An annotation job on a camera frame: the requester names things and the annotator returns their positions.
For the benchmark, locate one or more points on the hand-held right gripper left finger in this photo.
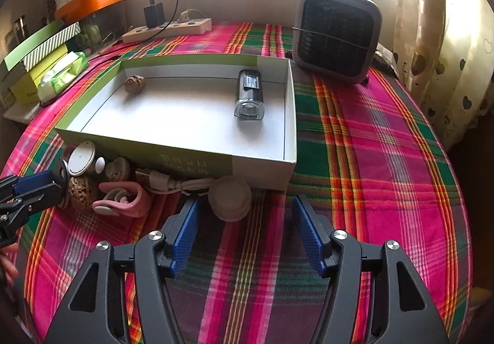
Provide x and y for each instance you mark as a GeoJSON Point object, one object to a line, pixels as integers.
{"type": "Point", "coordinates": [185, 236]}

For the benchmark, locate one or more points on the small white ball knob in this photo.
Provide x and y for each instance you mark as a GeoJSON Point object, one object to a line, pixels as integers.
{"type": "Point", "coordinates": [100, 164]}

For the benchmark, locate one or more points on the plaid tablecloth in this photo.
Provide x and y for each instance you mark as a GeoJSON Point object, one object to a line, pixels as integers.
{"type": "Point", "coordinates": [366, 159]}

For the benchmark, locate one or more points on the heart print curtain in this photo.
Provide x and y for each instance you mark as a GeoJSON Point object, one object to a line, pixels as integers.
{"type": "Point", "coordinates": [444, 39]}

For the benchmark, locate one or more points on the black charger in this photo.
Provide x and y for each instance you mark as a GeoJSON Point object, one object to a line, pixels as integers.
{"type": "Point", "coordinates": [153, 15]}

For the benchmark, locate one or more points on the brown walnut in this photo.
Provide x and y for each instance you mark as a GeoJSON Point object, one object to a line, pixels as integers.
{"type": "Point", "coordinates": [83, 193]}
{"type": "Point", "coordinates": [135, 83]}

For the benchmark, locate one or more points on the yellow-green box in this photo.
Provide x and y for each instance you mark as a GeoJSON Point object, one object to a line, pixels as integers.
{"type": "Point", "coordinates": [27, 87]}

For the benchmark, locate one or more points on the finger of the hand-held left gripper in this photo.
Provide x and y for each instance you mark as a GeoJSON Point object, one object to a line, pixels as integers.
{"type": "Point", "coordinates": [27, 205]}
{"type": "Point", "coordinates": [33, 181]}

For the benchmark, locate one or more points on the green striped box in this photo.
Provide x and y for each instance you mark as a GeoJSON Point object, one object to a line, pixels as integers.
{"type": "Point", "coordinates": [52, 45]}

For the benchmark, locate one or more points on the pink green clip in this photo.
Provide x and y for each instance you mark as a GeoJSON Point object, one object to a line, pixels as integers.
{"type": "Point", "coordinates": [121, 207]}

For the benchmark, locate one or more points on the green tissue pack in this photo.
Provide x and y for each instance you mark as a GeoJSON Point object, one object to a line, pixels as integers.
{"type": "Point", "coordinates": [65, 72]}

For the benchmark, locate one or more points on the green and white cardboard box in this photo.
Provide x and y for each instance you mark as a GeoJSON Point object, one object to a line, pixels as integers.
{"type": "Point", "coordinates": [185, 116]}

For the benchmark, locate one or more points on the white plug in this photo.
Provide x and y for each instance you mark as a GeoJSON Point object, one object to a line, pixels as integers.
{"type": "Point", "coordinates": [190, 14]}

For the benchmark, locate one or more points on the green flat lid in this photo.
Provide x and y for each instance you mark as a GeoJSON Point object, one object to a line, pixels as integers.
{"type": "Point", "coordinates": [23, 47]}

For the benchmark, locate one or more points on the small white round jar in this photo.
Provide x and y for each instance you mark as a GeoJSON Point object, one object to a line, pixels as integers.
{"type": "Point", "coordinates": [229, 199]}

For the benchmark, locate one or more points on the person's left hand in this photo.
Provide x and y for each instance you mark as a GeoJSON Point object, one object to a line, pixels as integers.
{"type": "Point", "coordinates": [7, 263]}

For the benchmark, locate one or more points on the grey desktop heater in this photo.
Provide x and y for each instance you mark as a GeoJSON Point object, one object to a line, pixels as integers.
{"type": "Point", "coordinates": [335, 35]}

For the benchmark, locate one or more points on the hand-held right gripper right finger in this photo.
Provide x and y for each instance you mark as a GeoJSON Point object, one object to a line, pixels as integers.
{"type": "Point", "coordinates": [307, 236]}

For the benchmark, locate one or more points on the white and green spool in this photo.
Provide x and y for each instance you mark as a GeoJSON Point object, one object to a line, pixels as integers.
{"type": "Point", "coordinates": [79, 159]}

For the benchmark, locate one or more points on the glass tank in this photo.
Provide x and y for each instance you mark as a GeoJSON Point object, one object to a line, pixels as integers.
{"type": "Point", "coordinates": [112, 20]}

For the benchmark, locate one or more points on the beige power strip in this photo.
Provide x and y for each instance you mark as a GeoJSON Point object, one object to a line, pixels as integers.
{"type": "Point", "coordinates": [185, 26]}

